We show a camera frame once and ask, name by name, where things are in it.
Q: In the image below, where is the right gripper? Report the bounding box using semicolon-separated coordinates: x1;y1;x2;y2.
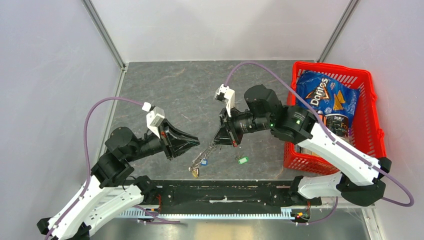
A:
210;104;273;147

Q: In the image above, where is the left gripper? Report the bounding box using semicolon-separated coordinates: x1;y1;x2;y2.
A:
126;117;201;161

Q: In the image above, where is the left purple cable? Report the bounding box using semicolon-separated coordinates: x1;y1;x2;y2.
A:
44;96;148;240

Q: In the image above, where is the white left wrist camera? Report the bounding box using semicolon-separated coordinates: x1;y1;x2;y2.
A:
142;102;165;138

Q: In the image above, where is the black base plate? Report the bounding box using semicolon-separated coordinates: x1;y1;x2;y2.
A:
145;179;322;215

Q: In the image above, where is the purple cable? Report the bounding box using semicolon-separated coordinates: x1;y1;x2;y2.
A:
223;61;415;208
44;96;148;240

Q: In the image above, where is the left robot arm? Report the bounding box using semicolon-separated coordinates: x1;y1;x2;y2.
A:
36;119;200;240

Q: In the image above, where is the black can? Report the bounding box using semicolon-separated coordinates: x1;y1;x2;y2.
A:
325;113;349;141

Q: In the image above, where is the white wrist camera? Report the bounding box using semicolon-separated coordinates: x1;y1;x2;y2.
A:
142;102;165;138
214;84;235;117

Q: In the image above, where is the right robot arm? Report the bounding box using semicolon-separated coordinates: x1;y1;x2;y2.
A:
213;85;391;207

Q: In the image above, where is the blue Doritos chip bag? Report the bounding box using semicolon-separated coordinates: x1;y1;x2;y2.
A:
295;70;360;122

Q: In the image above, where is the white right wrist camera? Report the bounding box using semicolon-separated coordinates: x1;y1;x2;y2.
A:
214;84;235;117

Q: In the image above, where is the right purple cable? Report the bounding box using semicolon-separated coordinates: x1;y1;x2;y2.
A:
223;61;415;208

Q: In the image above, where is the red plastic basket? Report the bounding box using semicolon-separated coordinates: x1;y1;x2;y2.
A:
283;61;387;175

